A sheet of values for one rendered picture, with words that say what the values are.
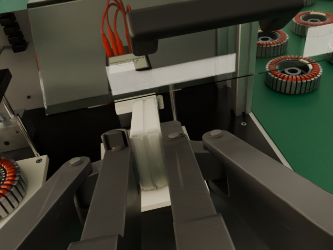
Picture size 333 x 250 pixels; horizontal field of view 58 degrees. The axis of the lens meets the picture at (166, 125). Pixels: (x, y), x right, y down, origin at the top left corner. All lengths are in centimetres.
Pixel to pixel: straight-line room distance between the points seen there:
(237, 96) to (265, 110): 10
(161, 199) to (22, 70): 39
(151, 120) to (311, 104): 52
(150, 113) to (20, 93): 55
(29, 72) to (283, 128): 50
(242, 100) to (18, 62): 44
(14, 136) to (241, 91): 41
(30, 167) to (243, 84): 39
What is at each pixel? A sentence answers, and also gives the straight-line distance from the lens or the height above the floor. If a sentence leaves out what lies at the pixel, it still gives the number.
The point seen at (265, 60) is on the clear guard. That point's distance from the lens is 23.
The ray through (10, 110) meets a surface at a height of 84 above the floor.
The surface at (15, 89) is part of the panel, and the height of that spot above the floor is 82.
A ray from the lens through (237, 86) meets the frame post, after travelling 53.
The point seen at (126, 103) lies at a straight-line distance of 43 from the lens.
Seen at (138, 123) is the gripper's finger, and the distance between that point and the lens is 16.
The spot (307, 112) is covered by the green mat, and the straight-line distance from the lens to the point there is 63.
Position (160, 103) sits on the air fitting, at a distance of 56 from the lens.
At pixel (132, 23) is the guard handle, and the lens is 19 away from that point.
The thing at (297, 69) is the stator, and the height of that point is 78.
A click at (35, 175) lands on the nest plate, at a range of 53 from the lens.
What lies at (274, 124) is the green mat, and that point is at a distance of 59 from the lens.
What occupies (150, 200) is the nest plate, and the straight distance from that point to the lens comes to 43.
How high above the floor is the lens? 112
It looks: 39 degrees down
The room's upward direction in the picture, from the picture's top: 8 degrees counter-clockwise
